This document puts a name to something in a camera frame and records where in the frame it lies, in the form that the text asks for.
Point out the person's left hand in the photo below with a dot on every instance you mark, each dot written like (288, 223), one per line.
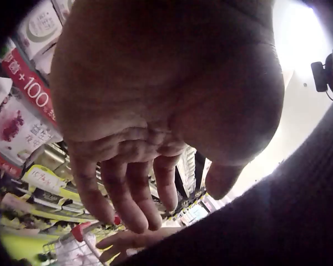
(161, 83)

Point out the person's right hand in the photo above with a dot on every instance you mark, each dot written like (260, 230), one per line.
(140, 241)

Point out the person's left middle finger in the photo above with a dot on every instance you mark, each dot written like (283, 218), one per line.
(144, 199)

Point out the person's right fingers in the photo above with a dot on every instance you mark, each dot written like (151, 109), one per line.
(111, 243)

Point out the person's left index finger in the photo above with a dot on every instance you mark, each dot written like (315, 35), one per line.
(165, 183)

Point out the person's left ring finger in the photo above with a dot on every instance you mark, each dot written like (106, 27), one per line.
(122, 194)

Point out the person's left little finger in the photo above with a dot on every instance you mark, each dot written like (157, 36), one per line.
(88, 180)

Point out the person's left thumb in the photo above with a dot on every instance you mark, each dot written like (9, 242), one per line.
(220, 181)

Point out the white plastic bag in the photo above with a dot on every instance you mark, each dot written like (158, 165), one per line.
(75, 252)

